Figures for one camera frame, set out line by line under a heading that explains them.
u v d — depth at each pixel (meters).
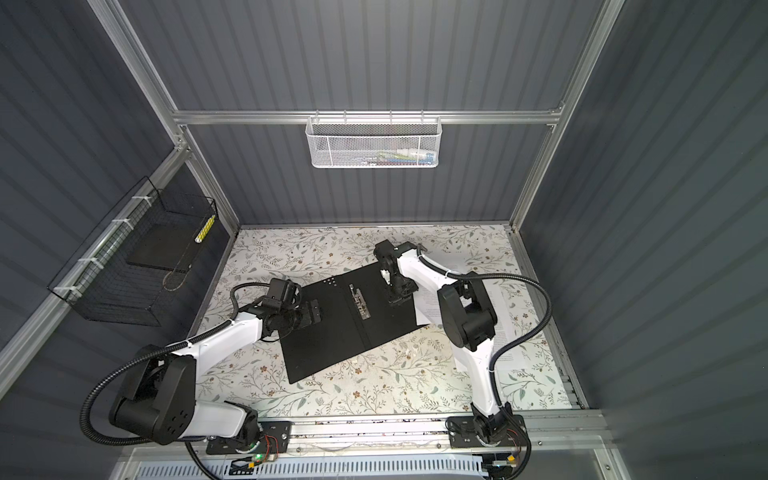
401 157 0.92
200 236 0.80
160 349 0.46
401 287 0.82
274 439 0.72
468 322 0.55
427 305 0.99
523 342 0.53
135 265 0.72
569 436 0.74
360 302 0.97
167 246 0.77
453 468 0.71
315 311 0.83
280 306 0.70
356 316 0.96
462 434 0.73
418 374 0.84
